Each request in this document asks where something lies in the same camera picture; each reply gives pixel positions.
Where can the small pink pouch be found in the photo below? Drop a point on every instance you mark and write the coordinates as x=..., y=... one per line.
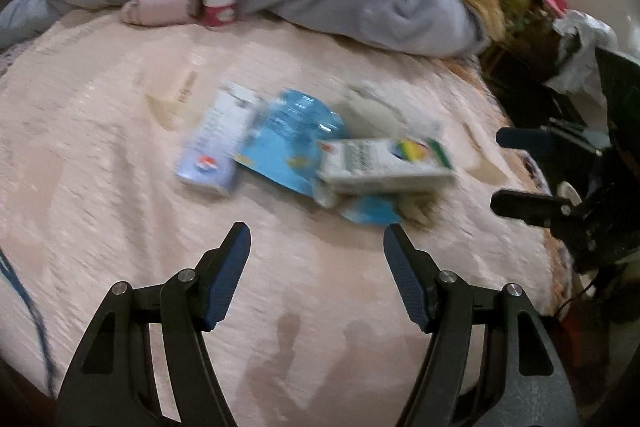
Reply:
x=157, y=6

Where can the wooden baby crib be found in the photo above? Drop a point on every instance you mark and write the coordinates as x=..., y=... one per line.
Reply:
x=520, y=2

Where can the pink embroidered blanket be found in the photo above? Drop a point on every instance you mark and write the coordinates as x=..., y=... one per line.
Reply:
x=125, y=132

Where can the white green carton box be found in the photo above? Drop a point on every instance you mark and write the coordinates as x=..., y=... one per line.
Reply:
x=380, y=167

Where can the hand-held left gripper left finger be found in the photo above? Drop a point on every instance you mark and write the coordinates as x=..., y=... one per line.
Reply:
x=227, y=277

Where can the white blue carton box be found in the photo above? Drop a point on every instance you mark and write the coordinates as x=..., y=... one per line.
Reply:
x=215, y=147

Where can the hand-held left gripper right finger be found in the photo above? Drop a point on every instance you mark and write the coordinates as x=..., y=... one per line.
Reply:
x=407, y=277

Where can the white plastic bag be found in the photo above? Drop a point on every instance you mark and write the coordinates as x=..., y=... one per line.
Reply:
x=580, y=47

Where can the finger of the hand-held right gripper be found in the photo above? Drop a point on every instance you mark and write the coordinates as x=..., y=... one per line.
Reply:
x=525, y=206
x=540, y=140

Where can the blue plastic packet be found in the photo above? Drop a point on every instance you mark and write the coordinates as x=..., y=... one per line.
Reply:
x=287, y=142

